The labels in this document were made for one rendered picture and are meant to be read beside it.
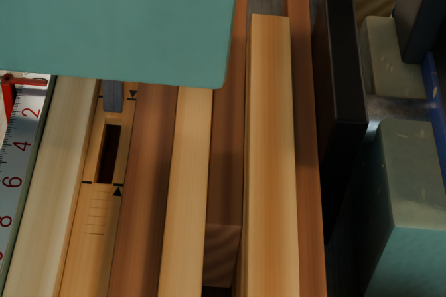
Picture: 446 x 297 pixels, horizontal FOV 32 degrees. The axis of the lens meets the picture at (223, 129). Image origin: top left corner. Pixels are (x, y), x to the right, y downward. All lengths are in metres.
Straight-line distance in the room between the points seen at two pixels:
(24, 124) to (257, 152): 0.11
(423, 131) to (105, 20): 0.16
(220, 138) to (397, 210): 0.09
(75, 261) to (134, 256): 0.03
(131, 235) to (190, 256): 0.03
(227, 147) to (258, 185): 0.04
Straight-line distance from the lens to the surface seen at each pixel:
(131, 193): 0.35
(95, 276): 0.33
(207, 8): 0.29
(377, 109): 0.38
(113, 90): 0.37
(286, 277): 0.30
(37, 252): 0.33
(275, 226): 0.31
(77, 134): 0.37
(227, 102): 0.38
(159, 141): 0.37
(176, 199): 0.34
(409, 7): 0.40
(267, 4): 0.52
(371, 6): 0.49
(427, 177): 0.36
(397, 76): 0.40
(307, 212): 0.33
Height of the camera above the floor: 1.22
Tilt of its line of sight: 48 degrees down
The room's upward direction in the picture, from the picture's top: 8 degrees clockwise
